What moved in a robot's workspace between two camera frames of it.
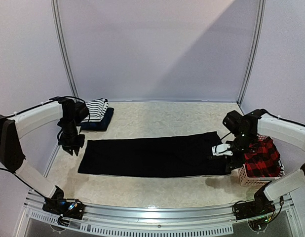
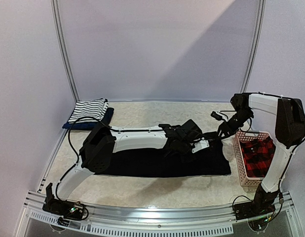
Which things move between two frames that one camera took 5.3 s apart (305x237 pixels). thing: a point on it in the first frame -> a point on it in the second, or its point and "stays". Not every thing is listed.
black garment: [181, 155] stays
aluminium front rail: [217, 219] stays
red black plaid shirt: [262, 161] stays
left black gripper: [75, 146] -> [186, 159]
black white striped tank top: [96, 108] stays
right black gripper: [233, 159] -> [225, 127]
